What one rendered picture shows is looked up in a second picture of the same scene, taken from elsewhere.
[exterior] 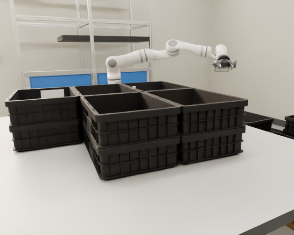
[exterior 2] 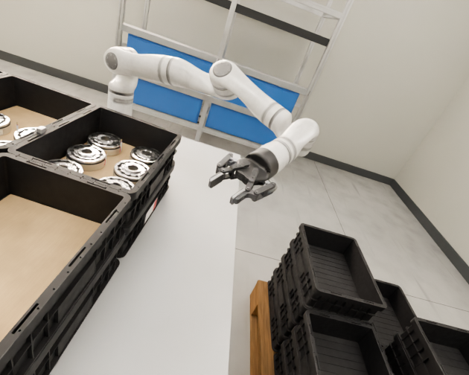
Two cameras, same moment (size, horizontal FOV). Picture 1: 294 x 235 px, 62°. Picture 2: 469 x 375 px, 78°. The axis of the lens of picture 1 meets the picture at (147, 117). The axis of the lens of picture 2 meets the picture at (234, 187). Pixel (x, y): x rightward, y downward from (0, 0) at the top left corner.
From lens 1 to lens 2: 110 cm
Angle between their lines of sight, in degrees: 23
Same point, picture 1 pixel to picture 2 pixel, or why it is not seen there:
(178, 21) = (418, 31)
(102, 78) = not seen: hidden behind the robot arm
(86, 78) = (203, 67)
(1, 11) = not seen: outside the picture
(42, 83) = (141, 50)
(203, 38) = (448, 78)
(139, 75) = (284, 96)
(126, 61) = (133, 68)
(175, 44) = (222, 74)
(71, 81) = not seen: hidden behind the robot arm
